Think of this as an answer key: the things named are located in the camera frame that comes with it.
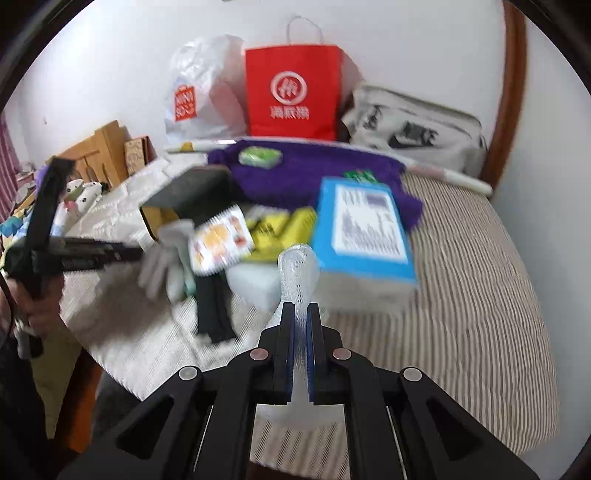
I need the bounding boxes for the purple towel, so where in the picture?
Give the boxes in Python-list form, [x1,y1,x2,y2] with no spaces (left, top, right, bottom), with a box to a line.
[208,138,423,229]

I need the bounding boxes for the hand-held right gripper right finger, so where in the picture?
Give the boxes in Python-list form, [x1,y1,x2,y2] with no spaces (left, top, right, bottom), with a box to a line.
[307,303,541,480]

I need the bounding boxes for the white plastic shopping bag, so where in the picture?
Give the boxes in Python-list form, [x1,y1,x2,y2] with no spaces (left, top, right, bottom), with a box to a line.
[164,34,247,148]

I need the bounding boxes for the grey canvas bag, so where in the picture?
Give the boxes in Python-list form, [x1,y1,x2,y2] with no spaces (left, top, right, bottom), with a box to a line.
[342,83,488,178]

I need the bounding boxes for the wooden furniture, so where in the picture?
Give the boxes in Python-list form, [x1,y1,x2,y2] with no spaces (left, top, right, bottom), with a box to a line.
[46,120,132,190]

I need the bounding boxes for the pale green sheet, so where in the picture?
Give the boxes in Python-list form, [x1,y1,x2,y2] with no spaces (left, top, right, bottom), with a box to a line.
[30,323,84,444]

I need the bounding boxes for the blue cardboard box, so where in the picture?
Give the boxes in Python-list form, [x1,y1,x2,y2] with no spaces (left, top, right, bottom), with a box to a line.
[309,176,421,296]

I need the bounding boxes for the striped bed blanket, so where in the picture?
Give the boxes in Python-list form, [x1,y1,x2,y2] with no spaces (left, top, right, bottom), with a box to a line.
[60,152,559,457]

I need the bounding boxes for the plush toys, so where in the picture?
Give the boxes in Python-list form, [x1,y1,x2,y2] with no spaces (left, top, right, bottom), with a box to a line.
[55,178,102,227]

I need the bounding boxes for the yellow socks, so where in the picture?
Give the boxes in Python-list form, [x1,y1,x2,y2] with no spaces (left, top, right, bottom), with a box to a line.
[245,208,317,264]

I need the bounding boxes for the person's left hand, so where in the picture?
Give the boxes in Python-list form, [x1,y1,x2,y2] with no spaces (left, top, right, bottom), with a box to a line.
[9,272,64,340]

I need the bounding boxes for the green sponge packet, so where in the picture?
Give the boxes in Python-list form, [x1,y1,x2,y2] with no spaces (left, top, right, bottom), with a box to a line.
[238,147,282,169]

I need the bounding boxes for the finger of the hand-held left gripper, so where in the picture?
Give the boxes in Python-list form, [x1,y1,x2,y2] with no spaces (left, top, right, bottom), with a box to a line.
[64,237,145,272]

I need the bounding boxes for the brown wooden door frame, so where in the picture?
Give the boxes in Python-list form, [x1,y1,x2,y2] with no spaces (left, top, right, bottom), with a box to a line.
[480,0,527,195]

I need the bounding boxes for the white foam block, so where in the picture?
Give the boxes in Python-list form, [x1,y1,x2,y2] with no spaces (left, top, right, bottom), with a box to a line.
[226,263,287,319]

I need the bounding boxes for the clear plastic bottle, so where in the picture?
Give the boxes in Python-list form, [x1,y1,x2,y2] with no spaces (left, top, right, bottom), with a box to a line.
[259,244,345,428]

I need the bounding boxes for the printed snack packet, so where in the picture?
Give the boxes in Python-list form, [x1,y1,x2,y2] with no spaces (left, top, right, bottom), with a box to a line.
[188,205,256,277]

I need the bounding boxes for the dark green box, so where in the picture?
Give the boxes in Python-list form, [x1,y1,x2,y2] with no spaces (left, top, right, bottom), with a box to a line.
[139,166,238,241]

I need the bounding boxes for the red paper bag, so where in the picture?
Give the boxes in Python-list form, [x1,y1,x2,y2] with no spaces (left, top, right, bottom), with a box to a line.
[244,16,345,141]

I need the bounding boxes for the black cloth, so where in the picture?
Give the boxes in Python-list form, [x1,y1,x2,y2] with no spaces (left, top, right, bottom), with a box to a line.
[196,272,236,344]

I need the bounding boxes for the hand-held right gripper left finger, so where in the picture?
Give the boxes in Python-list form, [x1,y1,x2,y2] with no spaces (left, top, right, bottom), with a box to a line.
[58,302,296,480]

